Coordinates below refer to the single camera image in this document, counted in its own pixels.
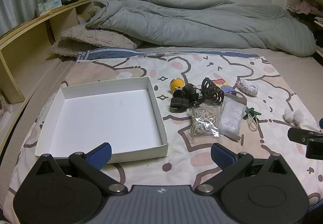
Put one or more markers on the white fluffy pompom pair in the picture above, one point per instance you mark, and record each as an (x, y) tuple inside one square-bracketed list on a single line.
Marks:
[(290, 115)]

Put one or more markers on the colourful small card box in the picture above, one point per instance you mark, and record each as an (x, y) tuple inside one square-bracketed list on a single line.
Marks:
[(226, 87)]

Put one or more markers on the printed cartoon blanket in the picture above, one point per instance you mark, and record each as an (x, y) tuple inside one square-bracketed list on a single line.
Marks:
[(227, 67)]

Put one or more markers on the brown hair claw clip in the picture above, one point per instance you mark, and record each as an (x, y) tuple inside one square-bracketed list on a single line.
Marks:
[(213, 90)]

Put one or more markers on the white cardboard box tray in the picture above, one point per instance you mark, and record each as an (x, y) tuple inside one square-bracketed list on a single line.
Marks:
[(108, 118)]

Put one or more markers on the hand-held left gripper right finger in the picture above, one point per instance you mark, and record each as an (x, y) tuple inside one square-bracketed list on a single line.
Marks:
[(222, 156)]

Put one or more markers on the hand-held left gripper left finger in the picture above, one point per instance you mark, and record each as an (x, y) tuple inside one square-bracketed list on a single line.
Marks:
[(99, 156)]

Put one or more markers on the clear bag white items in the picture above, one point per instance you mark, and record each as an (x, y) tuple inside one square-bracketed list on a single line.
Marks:
[(231, 118)]

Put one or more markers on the tissue box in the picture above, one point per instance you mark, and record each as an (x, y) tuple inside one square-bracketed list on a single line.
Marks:
[(50, 4)]

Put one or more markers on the beige fleece blanket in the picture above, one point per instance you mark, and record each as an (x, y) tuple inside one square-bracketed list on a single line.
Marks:
[(96, 37)]

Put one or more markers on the pile of clothes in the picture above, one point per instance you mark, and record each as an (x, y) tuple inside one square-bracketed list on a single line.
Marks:
[(302, 8)]

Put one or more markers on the grey duvet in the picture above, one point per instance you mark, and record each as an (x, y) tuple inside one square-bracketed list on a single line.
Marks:
[(201, 24)]

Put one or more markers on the clear bag of rubber bands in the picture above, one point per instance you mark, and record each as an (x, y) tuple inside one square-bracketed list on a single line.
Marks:
[(201, 120)]

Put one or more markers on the cartoon print blanket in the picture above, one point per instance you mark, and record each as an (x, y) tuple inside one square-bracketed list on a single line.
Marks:
[(290, 60)]

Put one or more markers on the wooden bedside shelf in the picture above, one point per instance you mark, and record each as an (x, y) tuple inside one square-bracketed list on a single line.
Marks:
[(30, 42)]

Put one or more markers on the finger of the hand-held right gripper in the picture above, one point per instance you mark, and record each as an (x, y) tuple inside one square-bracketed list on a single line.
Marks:
[(297, 135), (321, 123)]

